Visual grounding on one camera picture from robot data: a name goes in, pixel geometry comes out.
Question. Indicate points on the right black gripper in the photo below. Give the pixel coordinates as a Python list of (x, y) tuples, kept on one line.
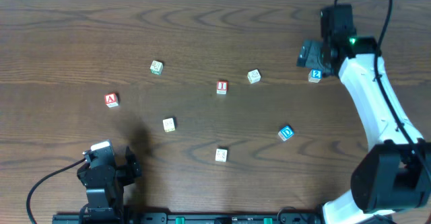
[(323, 56)]

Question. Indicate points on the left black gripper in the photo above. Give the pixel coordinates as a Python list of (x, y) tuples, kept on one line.
[(124, 171)]

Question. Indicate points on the blue number 2 block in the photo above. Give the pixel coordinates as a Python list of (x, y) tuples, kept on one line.
[(315, 76)]

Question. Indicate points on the red letter I block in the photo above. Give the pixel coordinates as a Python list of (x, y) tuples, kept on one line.
[(222, 87)]

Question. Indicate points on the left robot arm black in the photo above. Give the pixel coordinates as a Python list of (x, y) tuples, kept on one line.
[(105, 181)]

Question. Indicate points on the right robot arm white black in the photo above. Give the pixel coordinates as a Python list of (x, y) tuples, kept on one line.
[(395, 173)]

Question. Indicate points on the yellow edged picture block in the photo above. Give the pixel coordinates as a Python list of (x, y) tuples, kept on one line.
[(254, 76)]

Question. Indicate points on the yellow picture wooden block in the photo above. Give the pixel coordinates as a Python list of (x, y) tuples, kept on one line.
[(169, 124)]

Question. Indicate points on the red letter A block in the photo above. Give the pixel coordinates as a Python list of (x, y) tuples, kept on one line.
[(111, 100)]

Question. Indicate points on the blue letter D block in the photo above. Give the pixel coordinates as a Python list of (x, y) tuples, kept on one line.
[(286, 133)]

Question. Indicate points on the plain picture wooden block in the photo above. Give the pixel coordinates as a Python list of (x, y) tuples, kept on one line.
[(221, 155)]

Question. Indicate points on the green picture wooden block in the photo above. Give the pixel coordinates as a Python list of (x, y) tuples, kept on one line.
[(156, 67)]

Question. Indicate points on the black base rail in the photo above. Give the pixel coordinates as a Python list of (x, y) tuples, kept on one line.
[(163, 218)]

